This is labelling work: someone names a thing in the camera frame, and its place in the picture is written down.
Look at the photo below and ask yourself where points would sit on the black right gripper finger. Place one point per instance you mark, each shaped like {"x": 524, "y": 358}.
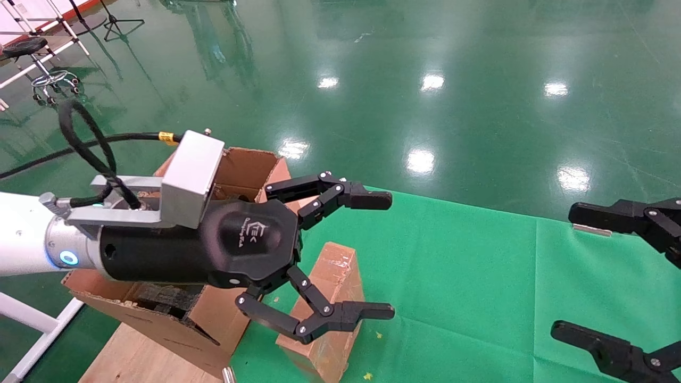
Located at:
{"x": 628, "y": 217}
{"x": 617, "y": 355}

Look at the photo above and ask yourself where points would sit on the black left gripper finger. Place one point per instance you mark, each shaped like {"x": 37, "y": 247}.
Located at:
{"x": 330, "y": 194}
{"x": 340, "y": 315}

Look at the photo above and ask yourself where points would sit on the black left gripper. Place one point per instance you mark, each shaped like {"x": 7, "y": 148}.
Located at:
{"x": 175, "y": 255}

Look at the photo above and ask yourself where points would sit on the small brown cardboard box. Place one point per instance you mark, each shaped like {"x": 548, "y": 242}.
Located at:
{"x": 336, "y": 265}

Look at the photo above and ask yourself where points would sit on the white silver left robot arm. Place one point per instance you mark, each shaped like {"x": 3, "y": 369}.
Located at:
{"x": 24, "y": 234}

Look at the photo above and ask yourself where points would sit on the large open cardboard carton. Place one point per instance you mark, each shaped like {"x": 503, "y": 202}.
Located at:
{"x": 159, "y": 325}

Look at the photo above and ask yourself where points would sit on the metal cloth clip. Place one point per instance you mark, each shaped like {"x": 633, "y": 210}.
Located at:
{"x": 229, "y": 375}
{"x": 591, "y": 230}

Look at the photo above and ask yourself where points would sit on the black foam block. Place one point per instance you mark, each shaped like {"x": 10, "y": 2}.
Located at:
{"x": 165, "y": 299}

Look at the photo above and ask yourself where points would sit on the green table cloth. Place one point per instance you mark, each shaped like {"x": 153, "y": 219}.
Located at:
{"x": 468, "y": 292}

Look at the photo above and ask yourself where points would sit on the white pipe rack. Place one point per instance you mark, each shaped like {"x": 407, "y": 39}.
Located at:
{"x": 10, "y": 80}

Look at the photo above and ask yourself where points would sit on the black tripod stand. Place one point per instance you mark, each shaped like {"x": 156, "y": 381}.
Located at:
{"x": 114, "y": 22}

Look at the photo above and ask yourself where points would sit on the black round-base stand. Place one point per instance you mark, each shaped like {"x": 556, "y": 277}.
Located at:
{"x": 88, "y": 22}

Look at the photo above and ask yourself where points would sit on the black wheeled stool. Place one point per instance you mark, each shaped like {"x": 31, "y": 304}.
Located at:
{"x": 24, "y": 47}

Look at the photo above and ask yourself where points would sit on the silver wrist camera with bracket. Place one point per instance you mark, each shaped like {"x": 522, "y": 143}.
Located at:
{"x": 191, "y": 170}

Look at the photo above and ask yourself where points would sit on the white pipe table frame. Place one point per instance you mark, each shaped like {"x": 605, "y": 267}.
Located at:
{"x": 26, "y": 314}

